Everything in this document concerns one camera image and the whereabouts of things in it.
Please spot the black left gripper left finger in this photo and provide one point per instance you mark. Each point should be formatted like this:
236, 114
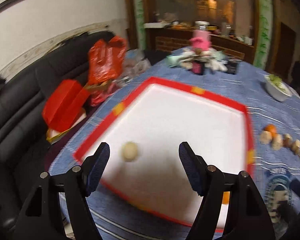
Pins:
40, 216

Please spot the orange tangerine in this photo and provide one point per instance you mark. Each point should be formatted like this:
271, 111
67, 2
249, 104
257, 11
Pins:
226, 198
271, 128

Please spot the white bowl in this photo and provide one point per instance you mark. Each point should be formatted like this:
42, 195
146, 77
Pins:
280, 93

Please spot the black jar with pink label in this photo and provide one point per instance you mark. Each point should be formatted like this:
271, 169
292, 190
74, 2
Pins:
198, 67

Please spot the beige round fruit ball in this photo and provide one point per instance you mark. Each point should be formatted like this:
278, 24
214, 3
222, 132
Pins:
129, 151

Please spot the wooden sideboard cabinet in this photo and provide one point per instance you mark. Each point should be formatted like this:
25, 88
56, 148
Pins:
163, 38

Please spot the orange tangerine in box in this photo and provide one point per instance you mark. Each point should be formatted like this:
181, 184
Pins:
226, 198

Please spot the red plastic bag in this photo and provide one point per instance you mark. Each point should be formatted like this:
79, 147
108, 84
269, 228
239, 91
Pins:
105, 66

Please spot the small black cup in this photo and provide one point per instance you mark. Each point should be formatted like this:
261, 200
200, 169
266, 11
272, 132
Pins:
232, 66

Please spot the green leafy vegetables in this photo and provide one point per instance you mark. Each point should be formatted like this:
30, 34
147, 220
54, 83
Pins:
275, 80

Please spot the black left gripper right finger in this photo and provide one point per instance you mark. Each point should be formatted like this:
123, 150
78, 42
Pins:
247, 216

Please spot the black leather sofa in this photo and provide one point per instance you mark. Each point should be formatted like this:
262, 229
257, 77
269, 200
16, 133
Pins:
23, 145

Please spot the blue plaid tablecloth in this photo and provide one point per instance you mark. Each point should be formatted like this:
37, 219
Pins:
274, 170

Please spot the red white shallow box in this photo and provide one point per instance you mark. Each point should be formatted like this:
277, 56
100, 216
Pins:
159, 115

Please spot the pink wrapped glass jar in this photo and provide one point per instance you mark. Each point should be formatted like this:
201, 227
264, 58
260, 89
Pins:
200, 40

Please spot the red gift box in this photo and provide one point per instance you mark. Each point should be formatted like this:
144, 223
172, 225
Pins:
64, 105

